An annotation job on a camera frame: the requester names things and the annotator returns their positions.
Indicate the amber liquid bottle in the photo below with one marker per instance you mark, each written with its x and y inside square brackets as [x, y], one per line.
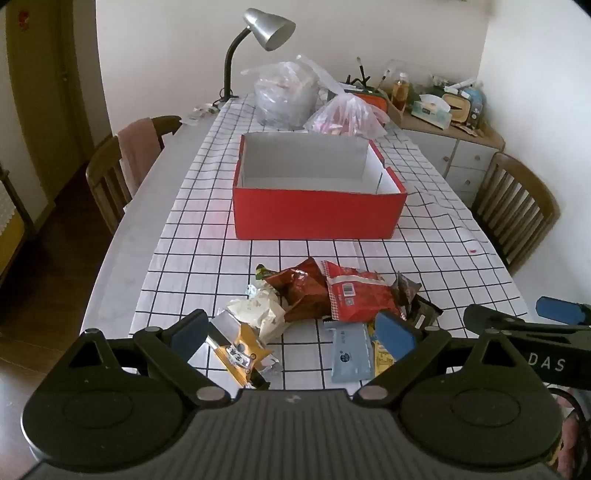
[400, 92]

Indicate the white yellow paper bag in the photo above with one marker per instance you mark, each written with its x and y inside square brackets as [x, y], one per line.
[7, 221]

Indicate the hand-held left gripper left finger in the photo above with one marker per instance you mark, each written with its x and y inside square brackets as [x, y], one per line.
[189, 330]

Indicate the brown foil snack packet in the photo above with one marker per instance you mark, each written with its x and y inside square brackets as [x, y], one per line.
[300, 286]

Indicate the dark grey snack packet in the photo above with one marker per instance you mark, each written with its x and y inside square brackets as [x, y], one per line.
[408, 287]

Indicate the red snack packet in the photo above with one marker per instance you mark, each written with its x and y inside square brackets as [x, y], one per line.
[360, 295]

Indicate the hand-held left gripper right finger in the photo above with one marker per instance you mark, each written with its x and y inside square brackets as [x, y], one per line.
[395, 334]

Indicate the pink cloth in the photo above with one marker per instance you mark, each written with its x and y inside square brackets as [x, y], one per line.
[138, 152]

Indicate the white cabinet with wooden top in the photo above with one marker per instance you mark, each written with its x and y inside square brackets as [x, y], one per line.
[466, 157]

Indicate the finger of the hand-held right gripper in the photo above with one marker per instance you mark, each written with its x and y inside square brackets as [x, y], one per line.
[480, 316]
[558, 308]

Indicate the large clear plastic bag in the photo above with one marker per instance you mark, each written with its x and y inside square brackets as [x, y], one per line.
[286, 97]

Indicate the small pink plastic bag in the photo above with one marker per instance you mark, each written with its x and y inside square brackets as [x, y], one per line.
[341, 115]

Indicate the cream star print wrapper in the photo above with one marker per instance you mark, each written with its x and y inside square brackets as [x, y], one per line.
[256, 309]

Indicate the yellow cartoon snack packet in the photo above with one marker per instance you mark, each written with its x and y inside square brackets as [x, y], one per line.
[381, 359]

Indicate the navy white snack packet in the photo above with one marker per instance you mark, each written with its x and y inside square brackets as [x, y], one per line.
[428, 314]

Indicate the light blue snack packet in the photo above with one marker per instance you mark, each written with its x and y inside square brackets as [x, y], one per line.
[348, 353]

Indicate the pink patterned clothing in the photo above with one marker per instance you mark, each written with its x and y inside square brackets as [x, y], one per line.
[575, 429]

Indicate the white checked tablecloth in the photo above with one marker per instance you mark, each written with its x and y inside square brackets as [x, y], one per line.
[194, 258]

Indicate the silver desk lamp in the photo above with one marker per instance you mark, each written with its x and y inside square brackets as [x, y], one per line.
[268, 27]

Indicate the red cardboard box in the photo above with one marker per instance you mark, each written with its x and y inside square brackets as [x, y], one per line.
[314, 212]

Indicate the light blue container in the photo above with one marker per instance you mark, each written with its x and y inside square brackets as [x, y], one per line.
[477, 106]

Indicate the black brush holder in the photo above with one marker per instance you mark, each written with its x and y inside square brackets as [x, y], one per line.
[362, 78]

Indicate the green white tissue box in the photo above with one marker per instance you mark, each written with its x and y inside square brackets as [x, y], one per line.
[431, 110]

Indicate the white tube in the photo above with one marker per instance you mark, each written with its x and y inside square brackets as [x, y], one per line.
[461, 85]

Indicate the wooden chair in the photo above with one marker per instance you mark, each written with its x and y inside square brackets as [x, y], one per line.
[512, 207]
[106, 180]
[168, 124]

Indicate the orange storage case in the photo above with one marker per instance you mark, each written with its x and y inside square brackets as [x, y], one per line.
[369, 98]

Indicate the small clear wrappers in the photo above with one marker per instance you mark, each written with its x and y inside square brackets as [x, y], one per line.
[201, 113]

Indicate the orange yellow snack packet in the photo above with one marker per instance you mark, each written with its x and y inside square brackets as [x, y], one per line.
[240, 353]

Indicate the green snack packet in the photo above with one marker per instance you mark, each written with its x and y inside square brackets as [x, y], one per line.
[263, 272]

